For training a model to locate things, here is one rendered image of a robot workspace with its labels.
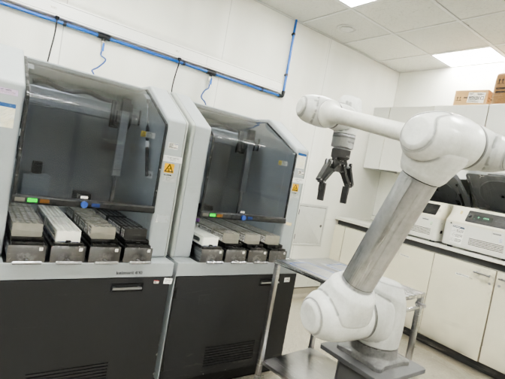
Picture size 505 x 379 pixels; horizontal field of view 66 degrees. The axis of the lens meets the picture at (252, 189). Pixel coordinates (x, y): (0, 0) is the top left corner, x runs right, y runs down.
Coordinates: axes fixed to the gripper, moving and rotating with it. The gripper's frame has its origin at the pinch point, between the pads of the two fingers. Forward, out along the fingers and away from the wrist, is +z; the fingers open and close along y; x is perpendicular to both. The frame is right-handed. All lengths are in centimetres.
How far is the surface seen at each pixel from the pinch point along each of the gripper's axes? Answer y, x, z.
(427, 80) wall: 282, 148, -138
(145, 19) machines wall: -26, 186, -100
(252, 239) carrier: 21, 74, 35
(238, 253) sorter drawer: 7, 66, 41
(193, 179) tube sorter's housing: -23, 75, 4
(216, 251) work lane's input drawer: -7, 66, 40
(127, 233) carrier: -54, 74, 34
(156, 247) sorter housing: -37, 75, 41
